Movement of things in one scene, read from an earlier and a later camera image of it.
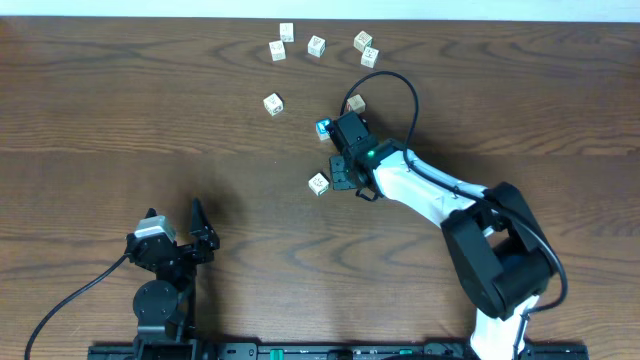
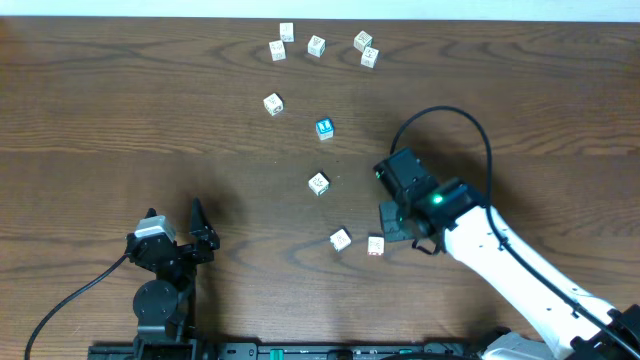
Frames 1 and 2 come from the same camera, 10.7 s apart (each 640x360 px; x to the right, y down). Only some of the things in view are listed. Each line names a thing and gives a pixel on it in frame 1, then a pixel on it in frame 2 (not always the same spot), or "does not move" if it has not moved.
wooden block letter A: x=318 y=184 does not move
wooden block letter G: x=357 y=103 -> x=340 y=240
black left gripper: x=179 y=248 does not move
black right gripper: x=339 y=180 -> x=392 y=231
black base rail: x=331 y=351 does not move
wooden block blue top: x=321 y=128 does not move
